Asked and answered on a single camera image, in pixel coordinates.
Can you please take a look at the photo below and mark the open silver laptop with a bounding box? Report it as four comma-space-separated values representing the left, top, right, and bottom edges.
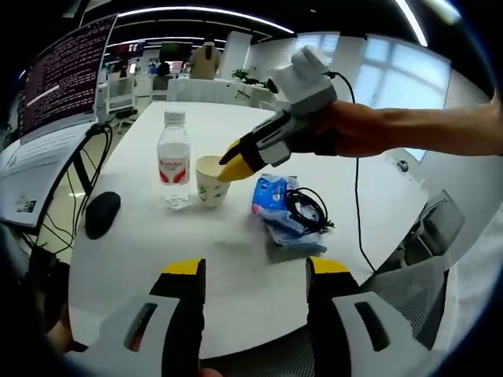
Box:
0, 13, 119, 236

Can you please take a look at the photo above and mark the white office chair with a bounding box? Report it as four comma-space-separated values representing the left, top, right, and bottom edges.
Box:
105, 75, 138, 115

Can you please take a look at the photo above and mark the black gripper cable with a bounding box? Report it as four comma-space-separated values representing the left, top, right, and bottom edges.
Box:
328, 70, 378, 273

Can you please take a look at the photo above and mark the short ceiling light strip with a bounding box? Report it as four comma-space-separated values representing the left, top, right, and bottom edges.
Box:
395, 0, 429, 48

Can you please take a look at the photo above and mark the grey mesh office chair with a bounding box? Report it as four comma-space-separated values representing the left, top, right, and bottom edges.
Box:
359, 257, 453, 353

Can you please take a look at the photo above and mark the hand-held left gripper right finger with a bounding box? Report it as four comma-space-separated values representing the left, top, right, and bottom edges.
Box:
305, 257, 429, 377

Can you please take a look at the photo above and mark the clear plastic water bottle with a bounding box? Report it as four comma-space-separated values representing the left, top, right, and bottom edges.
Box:
156, 111, 193, 210

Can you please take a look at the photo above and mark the green potted plant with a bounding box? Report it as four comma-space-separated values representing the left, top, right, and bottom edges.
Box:
231, 67, 256, 86

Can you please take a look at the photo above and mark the narrow window with blinds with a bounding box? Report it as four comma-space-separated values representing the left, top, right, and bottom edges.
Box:
296, 33, 341, 56

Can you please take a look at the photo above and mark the white table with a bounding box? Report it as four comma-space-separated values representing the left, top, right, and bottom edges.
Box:
67, 100, 433, 361

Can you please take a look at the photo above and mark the person's right hand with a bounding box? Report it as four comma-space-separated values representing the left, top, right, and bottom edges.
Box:
298, 100, 357, 157

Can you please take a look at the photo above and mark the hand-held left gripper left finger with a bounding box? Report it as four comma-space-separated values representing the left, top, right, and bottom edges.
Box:
84, 258, 207, 377

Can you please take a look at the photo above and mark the white desk partition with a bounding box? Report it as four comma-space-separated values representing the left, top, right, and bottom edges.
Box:
167, 77, 252, 105

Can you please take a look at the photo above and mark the black laptop stand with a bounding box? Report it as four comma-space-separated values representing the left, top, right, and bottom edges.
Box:
35, 123, 115, 236

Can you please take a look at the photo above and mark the person's white shirt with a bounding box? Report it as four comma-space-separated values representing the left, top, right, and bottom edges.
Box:
434, 203, 503, 354

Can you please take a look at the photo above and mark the blue tissue packet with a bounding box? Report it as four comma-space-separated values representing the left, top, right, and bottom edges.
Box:
250, 174, 294, 216

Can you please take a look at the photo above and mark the white paper cup green print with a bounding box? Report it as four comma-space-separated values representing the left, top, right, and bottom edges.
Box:
195, 155, 233, 209

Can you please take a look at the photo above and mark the black computer mouse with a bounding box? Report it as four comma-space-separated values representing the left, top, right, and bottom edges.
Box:
85, 191, 122, 240

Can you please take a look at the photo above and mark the long ceiling light strip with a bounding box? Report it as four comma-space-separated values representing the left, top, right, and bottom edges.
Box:
117, 5, 296, 35

